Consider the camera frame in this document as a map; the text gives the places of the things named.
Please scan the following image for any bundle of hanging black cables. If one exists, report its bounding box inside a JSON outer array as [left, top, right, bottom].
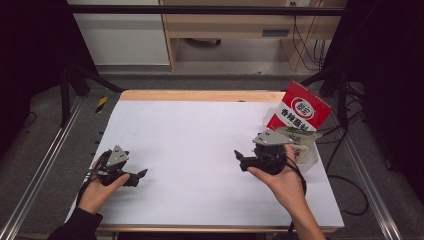
[[291, 1, 328, 72]]

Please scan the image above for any white cabinet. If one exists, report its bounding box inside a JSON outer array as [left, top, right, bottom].
[[66, 0, 171, 66]]

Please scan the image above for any black horizontal frame bar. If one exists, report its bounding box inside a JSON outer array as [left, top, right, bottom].
[[66, 4, 348, 17]]

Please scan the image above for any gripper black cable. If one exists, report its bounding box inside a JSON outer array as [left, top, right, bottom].
[[75, 169, 102, 208], [283, 154, 308, 234]]

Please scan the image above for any wooden desk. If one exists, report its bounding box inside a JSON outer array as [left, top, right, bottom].
[[159, 0, 348, 72]]

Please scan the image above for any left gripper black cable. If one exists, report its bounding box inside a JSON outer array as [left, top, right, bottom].
[[75, 169, 102, 208]]

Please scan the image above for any person's left hand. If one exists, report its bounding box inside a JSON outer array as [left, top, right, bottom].
[[77, 157, 131, 215]]

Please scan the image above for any yellow-handled tool left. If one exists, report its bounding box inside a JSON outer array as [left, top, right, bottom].
[[94, 95, 110, 115]]

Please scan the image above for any black stand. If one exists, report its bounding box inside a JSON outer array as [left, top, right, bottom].
[[299, 62, 350, 132], [59, 63, 125, 128]]

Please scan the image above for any green and beige sauce packet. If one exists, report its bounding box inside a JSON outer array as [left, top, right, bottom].
[[275, 125, 325, 158]]

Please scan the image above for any white paper sheet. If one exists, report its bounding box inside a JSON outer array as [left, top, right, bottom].
[[64, 99, 345, 230]]

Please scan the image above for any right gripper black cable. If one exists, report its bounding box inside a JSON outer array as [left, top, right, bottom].
[[283, 154, 308, 234]]

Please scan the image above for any black floor cable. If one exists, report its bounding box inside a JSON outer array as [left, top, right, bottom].
[[312, 109, 371, 217]]

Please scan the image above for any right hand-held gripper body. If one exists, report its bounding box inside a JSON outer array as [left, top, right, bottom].
[[251, 129, 297, 176]]

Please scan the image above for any red sauce packet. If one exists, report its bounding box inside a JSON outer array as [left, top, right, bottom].
[[266, 79, 334, 133]]

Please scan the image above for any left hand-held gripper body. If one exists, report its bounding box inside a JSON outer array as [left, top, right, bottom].
[[97, 144, 132, 187]]

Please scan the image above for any black curtain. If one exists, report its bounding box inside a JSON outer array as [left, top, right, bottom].
[[0, 0, 98, 159], [319, 0, 424, 203]]

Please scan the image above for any aluminium frame rail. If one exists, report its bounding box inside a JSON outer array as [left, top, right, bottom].
[[0, 95, 85, 240], [323, 97, 403, 240]]

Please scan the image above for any person's right hand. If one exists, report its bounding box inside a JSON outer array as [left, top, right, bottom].
[[246, 144, 308, 215]]

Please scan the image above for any clear plastic container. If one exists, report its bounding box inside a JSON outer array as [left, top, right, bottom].
[[261, 106, 320, 175]]

